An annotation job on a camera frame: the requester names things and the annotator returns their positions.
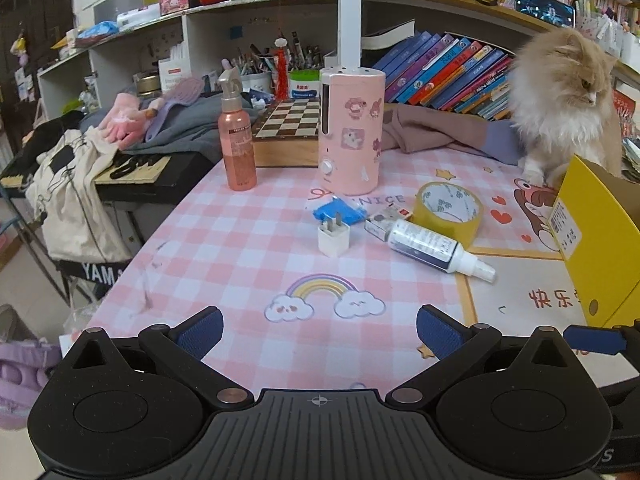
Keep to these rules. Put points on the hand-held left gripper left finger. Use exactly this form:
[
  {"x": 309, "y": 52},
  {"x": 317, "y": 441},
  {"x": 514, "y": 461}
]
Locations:
[{"x": 200, "y": 335}]

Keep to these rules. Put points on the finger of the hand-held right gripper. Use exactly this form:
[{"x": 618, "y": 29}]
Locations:
[{"x": 595, "y": 340}]

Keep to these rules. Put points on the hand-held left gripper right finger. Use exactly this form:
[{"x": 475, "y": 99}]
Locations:
[{"x": 440, "y": 335}]

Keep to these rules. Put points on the white spray bottle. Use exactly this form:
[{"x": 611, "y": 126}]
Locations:
[{"x": 425, "y": 245}]

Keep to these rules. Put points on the yellow cardboard box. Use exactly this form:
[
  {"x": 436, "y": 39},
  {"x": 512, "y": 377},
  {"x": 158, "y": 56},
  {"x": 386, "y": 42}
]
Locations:
[{"x": 605, "y": 240}]

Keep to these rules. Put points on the yellow tape roll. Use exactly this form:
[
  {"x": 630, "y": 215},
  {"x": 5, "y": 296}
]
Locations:
[{"x": 472, "y": 222}]

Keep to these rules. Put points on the small white and red box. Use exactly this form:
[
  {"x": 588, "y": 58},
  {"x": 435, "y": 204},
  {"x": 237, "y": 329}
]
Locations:
[{"x": 382, "y": 220}]

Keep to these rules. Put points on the white charger plug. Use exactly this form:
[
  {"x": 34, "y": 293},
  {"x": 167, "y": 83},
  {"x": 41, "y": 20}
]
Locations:
[{"x": 334, "y": 240}]

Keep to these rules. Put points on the blue packet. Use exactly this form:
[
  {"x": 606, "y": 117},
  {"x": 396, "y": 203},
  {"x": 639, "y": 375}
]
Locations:
[{"x": 340, "y": 210}]

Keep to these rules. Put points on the pink checked table mat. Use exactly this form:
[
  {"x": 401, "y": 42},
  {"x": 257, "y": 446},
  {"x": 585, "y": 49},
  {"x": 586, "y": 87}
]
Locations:
[{"x": 240, "y": 260}]

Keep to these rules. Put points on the black keyboard piano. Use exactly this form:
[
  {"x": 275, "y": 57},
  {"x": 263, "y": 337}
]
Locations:
[{"x": 165, "y": 180}]

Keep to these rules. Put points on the white tote bag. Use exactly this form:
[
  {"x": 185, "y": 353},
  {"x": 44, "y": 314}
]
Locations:
[{"x": 75, "y": 195}]

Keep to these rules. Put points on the pink spray bottle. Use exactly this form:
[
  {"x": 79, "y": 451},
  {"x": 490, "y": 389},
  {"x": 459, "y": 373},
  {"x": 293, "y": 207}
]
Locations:
[{"x": 237, "y": 145}]

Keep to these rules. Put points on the mauve cloth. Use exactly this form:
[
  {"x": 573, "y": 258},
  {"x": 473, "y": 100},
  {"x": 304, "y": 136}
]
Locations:
[{"x": 430, "y": 132}]

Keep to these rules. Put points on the grey cloth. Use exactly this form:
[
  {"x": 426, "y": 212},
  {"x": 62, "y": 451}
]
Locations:
[{"x": 195, "y": 120}]

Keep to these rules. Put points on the pink humidifier with stickers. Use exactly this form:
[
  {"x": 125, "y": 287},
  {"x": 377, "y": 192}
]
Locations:
[{"x": 350, "y": 130}]

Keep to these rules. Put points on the pink plush glove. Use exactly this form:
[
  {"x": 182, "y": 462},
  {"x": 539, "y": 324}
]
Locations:
[{"x": 122, "y": 120}]

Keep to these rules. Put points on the wooden chessboard box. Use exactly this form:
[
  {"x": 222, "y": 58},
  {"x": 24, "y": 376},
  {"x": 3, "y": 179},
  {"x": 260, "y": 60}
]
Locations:
[{"x": 287, "y": 120}]

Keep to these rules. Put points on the fluffy cream cat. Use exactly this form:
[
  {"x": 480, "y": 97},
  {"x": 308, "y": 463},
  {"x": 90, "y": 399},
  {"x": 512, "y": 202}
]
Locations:
[{"x": 555, "y": 105}]

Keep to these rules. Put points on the purple hairbrush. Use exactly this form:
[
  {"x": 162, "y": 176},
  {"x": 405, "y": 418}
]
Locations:
[{"x": 182, "y": 91}]

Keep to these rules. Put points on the white pen cup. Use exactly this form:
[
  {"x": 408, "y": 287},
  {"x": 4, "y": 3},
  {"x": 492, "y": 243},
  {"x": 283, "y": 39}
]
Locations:
[{"x": 257, "y": 82}]

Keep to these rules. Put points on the white box with red label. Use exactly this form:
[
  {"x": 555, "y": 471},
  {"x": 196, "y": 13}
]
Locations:
[{"x": 175, "y": 75}]

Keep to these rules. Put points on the row of colourful books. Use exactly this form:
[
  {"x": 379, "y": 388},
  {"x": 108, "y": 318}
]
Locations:
[{"x": 450, "y": 70}]

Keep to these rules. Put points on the white jar with blue label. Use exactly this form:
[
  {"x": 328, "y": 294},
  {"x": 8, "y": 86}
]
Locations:
[{"x": 304, "y": 85}]

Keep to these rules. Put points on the red tassel ornament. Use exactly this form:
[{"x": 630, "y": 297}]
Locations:
[{"x": 282, "y": 67}]

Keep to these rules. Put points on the white shelf unit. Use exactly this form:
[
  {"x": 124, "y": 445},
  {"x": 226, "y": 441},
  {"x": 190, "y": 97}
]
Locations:
[{"x": 210, "y": 35}]

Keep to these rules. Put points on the black book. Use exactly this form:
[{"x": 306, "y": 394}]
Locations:
[{"x": 387, "y": 35}]

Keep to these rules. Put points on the dark photo card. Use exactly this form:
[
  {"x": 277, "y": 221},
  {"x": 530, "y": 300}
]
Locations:
[{"x": 545, "y": 7}]

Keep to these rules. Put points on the white pole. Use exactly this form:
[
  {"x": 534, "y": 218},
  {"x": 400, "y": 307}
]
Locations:
[{"x": 349, "y": 10}]

